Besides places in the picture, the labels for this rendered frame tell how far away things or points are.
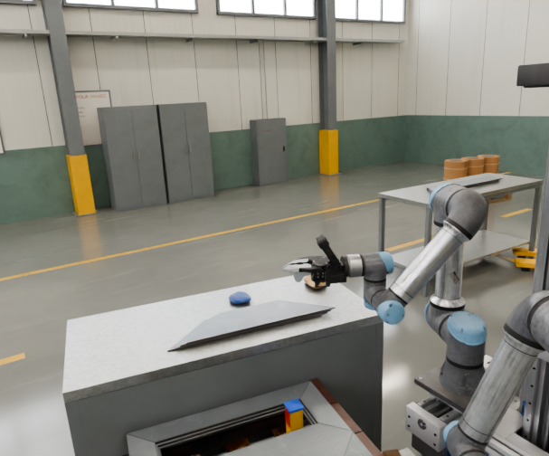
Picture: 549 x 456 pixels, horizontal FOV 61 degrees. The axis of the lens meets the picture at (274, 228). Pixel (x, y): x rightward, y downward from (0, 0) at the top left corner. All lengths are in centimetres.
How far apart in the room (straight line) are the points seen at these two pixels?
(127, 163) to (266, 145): 327
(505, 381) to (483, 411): 9
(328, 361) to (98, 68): 840
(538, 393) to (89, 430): 149
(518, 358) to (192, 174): 887
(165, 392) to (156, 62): 871
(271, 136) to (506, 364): 994
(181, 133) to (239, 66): 225
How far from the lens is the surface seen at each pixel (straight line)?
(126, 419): 190
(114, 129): 917
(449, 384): 168
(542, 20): 1206
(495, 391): 121
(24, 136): 956
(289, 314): 205
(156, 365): 184
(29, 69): 960
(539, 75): 118
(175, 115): 951
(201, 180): 979
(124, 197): 932
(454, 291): 169
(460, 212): 148
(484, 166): 919
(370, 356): 218
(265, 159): 1081
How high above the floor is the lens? 199
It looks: 16 degrees down
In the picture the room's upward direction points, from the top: 3 degrees counter-clockwise
